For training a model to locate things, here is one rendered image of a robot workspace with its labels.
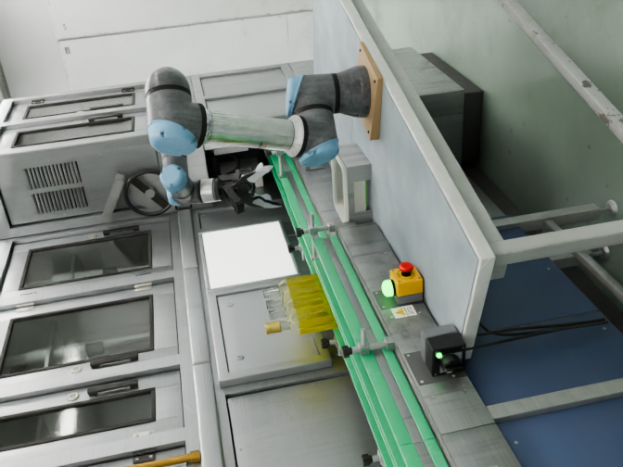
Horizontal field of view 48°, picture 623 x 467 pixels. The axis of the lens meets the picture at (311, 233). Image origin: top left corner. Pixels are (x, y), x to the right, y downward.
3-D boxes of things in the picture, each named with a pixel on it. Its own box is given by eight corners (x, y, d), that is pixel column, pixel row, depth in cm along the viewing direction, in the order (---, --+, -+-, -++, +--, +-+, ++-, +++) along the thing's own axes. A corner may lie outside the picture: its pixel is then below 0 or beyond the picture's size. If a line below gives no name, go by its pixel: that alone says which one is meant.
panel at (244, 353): (282, 224, 287) (198, 238, 282) (281, 218, 286) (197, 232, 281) (332, 366, 211) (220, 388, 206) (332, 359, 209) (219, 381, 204)
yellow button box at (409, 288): (415, 285, 191) (389, 290, 190) (415, 263, 188) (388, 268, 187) (424, 300, 185) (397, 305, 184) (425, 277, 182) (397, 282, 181)
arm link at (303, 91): (331, 64, 199) (284, 67, 197) (338, 106, 195) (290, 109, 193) (324, 86, 210) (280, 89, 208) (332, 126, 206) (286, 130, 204)
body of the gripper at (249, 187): (253, 167, 221) (216, 170, 223) (250, 183, 215) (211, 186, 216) (258, 186, 226) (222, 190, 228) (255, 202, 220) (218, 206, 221)
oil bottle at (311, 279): (342, 282, 228) (277, 293, 225) (341, 268, 225) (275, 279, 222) (347, 292, 223) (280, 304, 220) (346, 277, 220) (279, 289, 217)
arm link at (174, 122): (341, 106, 198) (152, 81, 171) (349, 154, 193) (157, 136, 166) (320, 125, 208) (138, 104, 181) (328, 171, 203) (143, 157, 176)
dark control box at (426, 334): (453, 348, 168) (420, 355, 167) (454, 322, 164) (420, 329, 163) (467, 371, 161) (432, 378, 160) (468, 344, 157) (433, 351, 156)
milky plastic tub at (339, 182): (357, 202, 244) (333, 206, 243) (355, 142, 233) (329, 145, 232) (371, 225, 229) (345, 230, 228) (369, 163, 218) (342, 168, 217)
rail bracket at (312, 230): (335, 252, 230) (298, 258, 228) (332, 208, 221) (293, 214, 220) (336, 257, 227) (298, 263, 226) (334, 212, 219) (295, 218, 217)
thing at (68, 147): (201, 145, 364) (23, 170, 351) (190, 75, 345) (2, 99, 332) (213, 207, 305) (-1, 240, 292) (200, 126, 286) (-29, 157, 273)
